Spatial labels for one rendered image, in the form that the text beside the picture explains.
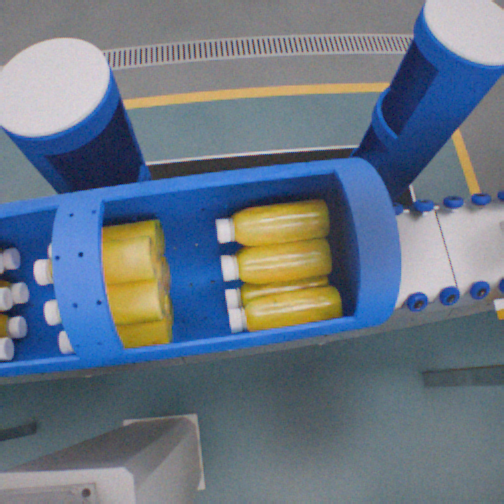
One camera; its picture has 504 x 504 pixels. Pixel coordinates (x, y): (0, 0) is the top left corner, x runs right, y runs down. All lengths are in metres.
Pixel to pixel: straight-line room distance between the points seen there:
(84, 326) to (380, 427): 1.47
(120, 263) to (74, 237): 0.08
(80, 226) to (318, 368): 1.36
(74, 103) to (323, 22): 1.97
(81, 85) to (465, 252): 0.93
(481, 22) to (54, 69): 1.08
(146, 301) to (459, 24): 1.03
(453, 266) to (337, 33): 1.92
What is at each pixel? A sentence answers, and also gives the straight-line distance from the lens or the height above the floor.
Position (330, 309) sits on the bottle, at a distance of 0.68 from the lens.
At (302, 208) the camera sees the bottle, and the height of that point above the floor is 1.12.
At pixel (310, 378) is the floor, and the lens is 1.77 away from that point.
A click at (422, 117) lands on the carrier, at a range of 1.34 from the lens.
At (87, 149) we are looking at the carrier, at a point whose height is 0.57.
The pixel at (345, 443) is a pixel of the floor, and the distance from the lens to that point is 1.82.
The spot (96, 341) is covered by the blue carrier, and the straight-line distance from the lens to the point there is 0.59.
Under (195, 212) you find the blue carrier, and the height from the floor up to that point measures 1.03.
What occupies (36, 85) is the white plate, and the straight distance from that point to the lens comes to 1.03.
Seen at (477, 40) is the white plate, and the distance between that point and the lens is 1.23.
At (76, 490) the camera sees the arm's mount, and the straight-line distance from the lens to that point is 0.63.
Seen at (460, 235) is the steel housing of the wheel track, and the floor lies 0.93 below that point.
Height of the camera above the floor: 1.74
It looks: 72 degrees down
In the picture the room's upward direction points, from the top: 8 degrees clockwise
